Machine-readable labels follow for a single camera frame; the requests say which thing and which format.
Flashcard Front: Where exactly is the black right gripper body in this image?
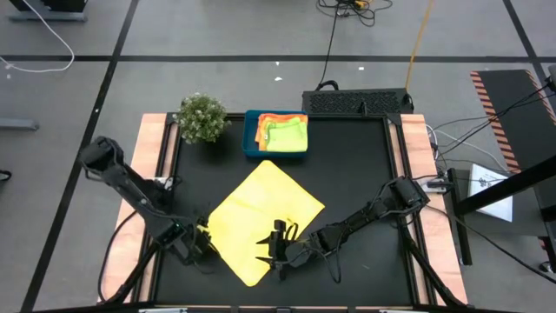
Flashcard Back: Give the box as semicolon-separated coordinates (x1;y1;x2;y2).
268;219;314;282

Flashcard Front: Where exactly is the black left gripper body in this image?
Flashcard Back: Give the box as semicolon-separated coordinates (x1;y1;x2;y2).
171;221;214;267

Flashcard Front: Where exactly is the yellow microfiber towel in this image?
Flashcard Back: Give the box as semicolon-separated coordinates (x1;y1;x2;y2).
207;159;326;288

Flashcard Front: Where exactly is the orange microfiber towel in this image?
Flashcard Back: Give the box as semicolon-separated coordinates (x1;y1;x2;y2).
256;112;308;127
255;116;305;151

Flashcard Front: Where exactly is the green microfiber towel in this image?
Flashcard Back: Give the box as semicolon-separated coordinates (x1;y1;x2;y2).
264;120;309;153

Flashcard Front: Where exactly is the black diagonal brace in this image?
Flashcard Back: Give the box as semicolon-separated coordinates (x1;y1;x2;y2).
103;212;171;305
397;212;468;308

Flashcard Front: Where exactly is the blue plastic bin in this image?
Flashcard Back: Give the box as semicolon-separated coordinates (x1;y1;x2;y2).
242;109;310;160

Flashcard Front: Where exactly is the small potted green plant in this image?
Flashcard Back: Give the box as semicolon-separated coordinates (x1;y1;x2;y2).
172;93;231;145

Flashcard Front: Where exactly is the black computer case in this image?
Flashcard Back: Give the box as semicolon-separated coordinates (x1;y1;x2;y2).
301;80;414;117

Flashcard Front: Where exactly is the grey furniture foot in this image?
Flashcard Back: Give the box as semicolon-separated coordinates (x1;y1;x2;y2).
0;117;40;131

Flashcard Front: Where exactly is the white paper sheet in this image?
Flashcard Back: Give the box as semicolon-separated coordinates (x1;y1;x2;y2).
467;163;514;223

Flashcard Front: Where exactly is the black metal beam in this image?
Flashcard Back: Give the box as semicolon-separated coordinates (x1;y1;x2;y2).
455;155;556;216

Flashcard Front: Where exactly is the black mat with striped edges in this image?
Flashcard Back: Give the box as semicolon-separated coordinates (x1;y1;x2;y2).
470;69;556;175

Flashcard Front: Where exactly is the grey furniture base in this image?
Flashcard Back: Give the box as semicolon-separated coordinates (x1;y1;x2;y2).
7;0;88;23

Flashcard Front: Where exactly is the black aluminium table frame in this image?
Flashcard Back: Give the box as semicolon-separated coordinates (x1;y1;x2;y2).
154;111;422;308

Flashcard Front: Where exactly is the black stand post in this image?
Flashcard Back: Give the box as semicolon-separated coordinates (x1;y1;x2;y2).
447;167;474;266

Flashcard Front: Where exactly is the black power cable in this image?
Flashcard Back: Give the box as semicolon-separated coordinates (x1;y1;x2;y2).
318;3;340;88

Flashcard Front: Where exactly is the white floor cable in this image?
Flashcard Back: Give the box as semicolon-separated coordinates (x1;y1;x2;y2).
0;0;76;74

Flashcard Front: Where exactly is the yellow cable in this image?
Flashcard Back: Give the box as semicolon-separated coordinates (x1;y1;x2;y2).
404;0;435;90

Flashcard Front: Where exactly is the tangled black cable bundle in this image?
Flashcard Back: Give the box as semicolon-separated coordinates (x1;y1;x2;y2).
316;0;394;28

